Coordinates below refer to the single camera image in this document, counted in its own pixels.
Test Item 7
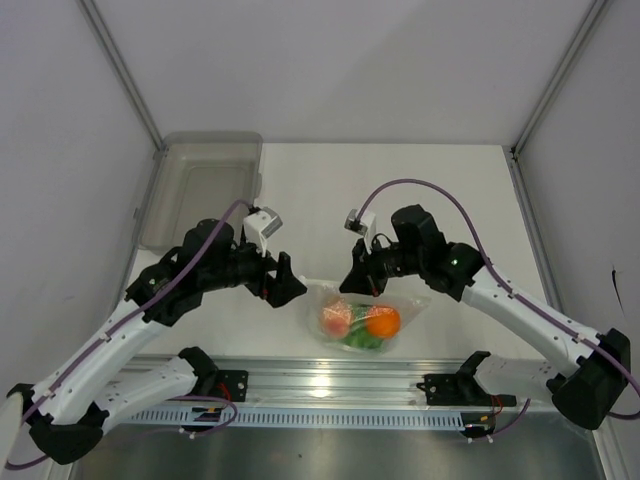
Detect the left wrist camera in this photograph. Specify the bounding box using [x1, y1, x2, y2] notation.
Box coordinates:
[243, 207, 283, 257]

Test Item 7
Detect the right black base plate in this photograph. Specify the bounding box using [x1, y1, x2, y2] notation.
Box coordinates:
[416, 373, 517, 407]

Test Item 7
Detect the left aluminium frame post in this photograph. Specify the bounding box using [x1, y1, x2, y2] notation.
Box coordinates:
[76, 0, 163, 151]

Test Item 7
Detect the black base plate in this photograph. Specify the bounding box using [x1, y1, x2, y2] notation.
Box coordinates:
[190, 370, 249, 402]
[416, 373, 517, 407]

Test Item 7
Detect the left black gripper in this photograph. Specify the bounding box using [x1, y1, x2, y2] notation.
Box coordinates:
[200, 230, 306, 306]

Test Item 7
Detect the peach fruit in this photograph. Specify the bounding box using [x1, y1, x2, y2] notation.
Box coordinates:
[319, 299, 353, 340]

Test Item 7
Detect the aluminium mounting rail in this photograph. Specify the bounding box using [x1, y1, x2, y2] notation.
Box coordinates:
[124, 355, 614, 411]

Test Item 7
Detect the right aluminium frame post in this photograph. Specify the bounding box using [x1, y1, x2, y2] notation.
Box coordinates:
[510, 0, 614, 160]

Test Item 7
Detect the aluminium frame post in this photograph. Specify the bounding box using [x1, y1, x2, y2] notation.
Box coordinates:
[76, 0, 163, 151]
[510, 0, 614, 160]

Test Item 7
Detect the clear plastic container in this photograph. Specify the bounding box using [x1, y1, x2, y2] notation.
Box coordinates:
[137, 131, 263, 255]

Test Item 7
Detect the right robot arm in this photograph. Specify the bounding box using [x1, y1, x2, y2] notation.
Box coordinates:
[339, 205, 631, 430]

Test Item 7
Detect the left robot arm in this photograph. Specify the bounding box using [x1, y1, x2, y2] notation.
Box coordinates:
[12, 208, 307, 465]

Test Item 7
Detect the clear zip top bag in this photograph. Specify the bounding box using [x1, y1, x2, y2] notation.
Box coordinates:
[305, 279, 431, 356]

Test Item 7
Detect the white slotted cable duct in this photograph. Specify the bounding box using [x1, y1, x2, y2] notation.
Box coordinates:
[126, 405, 465, 431]

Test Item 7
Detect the green plastic lettuce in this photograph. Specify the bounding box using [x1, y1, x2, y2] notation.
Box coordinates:
[341, 327, 386, 351]

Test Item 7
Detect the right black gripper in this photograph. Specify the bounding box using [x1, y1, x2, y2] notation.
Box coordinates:
[340, 234, 425, 298]

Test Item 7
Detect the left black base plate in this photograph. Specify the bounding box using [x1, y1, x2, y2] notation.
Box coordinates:
[190, 370, 249, 402]

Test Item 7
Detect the orange fruit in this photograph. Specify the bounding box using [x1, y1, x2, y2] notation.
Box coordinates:
[365, 305, 402, 339]

